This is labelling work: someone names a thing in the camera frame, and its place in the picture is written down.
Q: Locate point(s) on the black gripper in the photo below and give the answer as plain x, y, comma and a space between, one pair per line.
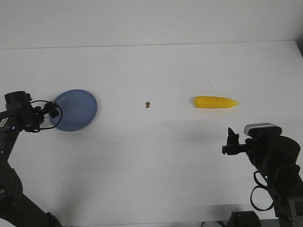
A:
40, 113
233, 147

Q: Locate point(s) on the blue round plate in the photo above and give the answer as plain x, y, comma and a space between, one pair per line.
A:
79, 107

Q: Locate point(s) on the yellow corn cob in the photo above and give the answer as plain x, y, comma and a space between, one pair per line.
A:
214, 102

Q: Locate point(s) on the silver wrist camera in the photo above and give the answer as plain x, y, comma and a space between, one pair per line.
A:
262, 129

